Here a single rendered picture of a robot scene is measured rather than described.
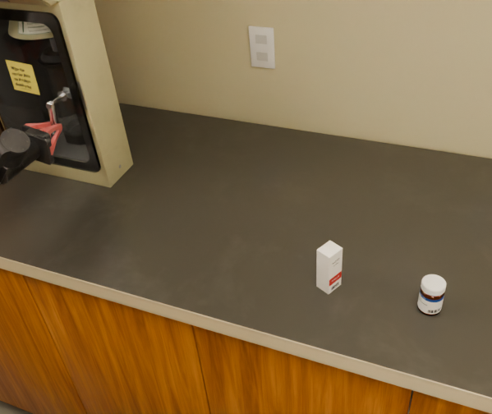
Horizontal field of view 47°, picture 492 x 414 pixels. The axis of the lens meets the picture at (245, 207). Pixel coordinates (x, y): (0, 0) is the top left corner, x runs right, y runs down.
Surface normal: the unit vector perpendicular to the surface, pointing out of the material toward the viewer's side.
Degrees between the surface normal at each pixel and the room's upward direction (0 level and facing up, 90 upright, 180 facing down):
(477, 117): 90
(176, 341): 90
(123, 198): 0
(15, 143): 40
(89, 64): 90
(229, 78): 90
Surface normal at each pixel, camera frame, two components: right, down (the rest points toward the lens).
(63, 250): -0.07, -0.78
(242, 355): -0.39, 0.60
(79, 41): 0.92, 0.19
